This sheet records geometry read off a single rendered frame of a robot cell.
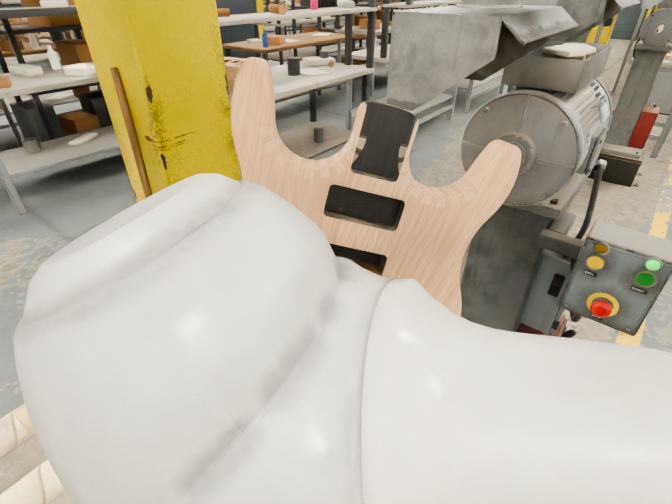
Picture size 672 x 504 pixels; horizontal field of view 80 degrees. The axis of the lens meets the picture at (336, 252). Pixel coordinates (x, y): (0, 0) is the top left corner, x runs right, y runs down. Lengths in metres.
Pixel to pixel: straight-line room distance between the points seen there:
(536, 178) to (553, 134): 0.10
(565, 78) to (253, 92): 0.69
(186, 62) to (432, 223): 0.98
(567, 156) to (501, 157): 0.47
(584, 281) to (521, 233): 0.25
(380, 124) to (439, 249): 0.17
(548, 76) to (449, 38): 0.36
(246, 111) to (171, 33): 0.85
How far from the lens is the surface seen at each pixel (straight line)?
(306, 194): 0.47
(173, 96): 1.30
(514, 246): 1.25
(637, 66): 4.46
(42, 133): 5.18
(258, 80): 0.46
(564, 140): 0.96
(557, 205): 1.10
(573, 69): 0.98
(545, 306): 1.36
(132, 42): 1.25
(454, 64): 0.68
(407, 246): 0.50
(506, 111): 0.97
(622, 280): 1.03
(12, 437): 0.53
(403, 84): 0.73
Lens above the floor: 1.57
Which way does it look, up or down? 34 degrees down
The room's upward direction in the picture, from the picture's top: straight up
